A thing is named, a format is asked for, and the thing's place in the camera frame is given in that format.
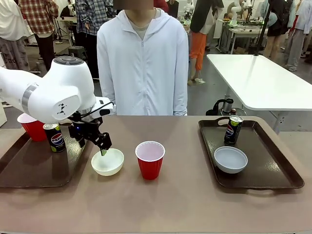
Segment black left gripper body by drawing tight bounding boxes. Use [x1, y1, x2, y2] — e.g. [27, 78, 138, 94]
[68, 117, 103, 144]

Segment black Pepsi can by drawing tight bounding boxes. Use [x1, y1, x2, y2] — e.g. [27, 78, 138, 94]
[43, 123, 66, 154]
[223, 115, 244, 146]

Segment white bowl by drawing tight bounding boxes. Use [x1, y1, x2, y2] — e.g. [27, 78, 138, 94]
[91, 148, 125, 176]

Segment red plastic cup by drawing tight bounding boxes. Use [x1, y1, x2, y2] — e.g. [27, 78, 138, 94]
[135, 140, 166, 180]
[17, 113, 48, 142]

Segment grey bowl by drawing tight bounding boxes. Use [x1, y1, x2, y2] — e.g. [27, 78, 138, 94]
[214, 146, 249, 174]

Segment person's left forearm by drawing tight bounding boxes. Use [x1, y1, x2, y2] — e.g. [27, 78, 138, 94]
[172, 73, 189, 116]

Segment person's right forearm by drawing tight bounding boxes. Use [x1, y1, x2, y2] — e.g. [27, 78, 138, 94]
[98, 73, 117, 116]

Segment brown plastic serving tray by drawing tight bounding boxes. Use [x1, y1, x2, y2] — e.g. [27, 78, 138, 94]
[0, 121, 95, 188]
[197, 116, 305, 196]

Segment grey plastic stool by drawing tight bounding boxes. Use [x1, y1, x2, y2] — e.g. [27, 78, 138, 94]
[68, 45, 88, 60]

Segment person in white hoodie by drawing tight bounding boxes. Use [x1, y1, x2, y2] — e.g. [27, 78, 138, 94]
[97, 0, 190, 117]

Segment bystander in blue plaid shirt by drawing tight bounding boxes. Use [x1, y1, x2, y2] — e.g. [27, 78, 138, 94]
[75, 0, 116, 80]

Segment black backpack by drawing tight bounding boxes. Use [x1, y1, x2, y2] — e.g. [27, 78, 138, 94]
[206, 98, 247, 117]

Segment bystander in red plaid shirt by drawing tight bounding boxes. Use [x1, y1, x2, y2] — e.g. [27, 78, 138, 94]
[19, 0, 59, 74]

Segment metal thermos bottle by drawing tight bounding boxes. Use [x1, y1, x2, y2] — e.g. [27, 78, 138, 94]
[224, 98, 234, 114]

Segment bystander in white shirt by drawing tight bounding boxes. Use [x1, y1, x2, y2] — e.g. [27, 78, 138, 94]
[0, 0, 31, 73]

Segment bystander in orange trousers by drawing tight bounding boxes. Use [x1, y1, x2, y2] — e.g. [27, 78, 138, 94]
[188, 0, 225, 86]

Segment white folding table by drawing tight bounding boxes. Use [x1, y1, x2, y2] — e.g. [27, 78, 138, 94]
[206, 54, 312, 135]

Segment background work desk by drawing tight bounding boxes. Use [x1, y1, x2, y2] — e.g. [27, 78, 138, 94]
[218, 19, 269, 55]

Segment black stand pole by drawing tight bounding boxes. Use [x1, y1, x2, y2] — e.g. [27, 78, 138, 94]
[253, 0, 273, 57]

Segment bystander in dark top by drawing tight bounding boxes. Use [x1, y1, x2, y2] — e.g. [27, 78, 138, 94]
[264, 0, 297, 59]

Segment bystander in light clothes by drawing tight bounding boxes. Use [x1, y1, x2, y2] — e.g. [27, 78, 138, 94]
[284, 0, 312, 72]

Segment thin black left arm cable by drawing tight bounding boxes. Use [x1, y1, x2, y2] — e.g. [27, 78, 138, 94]
[80, 101, 115, 120]

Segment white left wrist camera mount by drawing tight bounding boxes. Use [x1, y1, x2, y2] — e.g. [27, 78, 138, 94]
[94, 97, 116, 117]

